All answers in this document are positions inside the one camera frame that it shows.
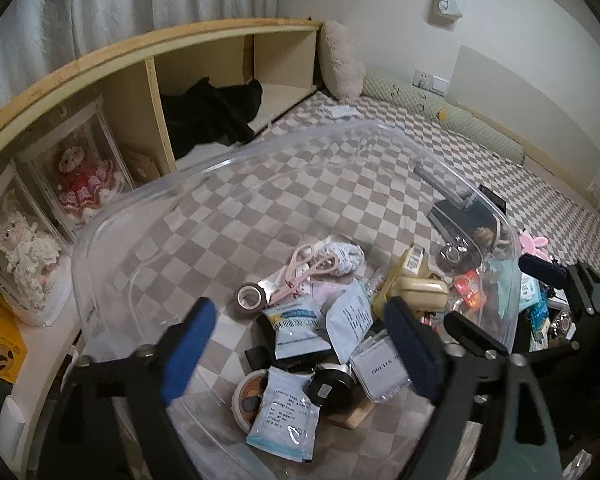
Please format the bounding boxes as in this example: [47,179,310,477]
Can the beige KINYO case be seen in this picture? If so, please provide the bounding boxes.
[372,275,449,318]

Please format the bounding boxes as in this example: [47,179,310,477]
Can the white clear plastic box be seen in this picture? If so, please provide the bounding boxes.
[350,330,411,403]

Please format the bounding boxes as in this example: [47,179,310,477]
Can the teal wet wipes pack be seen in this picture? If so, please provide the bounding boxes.
[495,260,541,321]

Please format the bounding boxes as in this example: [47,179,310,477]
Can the pink bunny hand mirror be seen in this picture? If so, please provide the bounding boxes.
[519,230,552,262]

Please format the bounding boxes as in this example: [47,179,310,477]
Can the red snack packet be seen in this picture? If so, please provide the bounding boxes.
[453,270,484,311]

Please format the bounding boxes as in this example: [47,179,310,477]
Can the black box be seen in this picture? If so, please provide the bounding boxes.
[478,184,507,214]

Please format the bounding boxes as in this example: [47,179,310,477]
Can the white dress doll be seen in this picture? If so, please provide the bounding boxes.
[0,202,62,312]

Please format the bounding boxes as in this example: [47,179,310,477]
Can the checkered bed sheet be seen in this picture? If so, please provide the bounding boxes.
[78,89,600,480]

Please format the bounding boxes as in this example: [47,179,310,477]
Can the white blue mask packet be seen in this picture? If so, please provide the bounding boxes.
[263,296,332,360]

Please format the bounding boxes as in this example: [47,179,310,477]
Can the green bolster pillow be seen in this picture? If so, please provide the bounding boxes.
[363,74,524,166]

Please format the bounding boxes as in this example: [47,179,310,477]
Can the pink scissors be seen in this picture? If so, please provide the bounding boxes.
[268,244,339,307]

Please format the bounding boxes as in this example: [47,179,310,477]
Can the clear plastic storage bin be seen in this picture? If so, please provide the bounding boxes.
[71,120,524,480]

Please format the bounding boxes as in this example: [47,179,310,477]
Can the red dress doll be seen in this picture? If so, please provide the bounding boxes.
[56,145,125,222]

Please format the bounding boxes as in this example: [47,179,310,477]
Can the wooden bedside shelf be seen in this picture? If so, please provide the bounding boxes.
[0,16,326,470]

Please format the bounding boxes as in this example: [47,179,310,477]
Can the white fluffy pillow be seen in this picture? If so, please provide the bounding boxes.
[318,21,366,103]

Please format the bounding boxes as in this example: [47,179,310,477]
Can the black clothing on shelf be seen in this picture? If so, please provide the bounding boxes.
[160,77,263,159]

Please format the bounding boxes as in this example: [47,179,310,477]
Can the grey window curtain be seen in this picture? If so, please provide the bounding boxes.
[0,0,278,108]

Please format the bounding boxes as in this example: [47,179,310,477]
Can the coiled beige rope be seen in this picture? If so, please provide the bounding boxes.
[471,225,499,250]

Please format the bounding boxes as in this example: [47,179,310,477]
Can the wall power outlet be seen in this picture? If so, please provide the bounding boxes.
[412,70,450,96]

